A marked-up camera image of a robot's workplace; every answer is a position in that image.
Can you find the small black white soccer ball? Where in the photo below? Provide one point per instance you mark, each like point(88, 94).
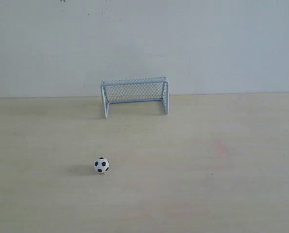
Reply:
point(101, 165)

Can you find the white miniature soccer goal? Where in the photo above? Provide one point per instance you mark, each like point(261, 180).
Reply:
point(135, 90)

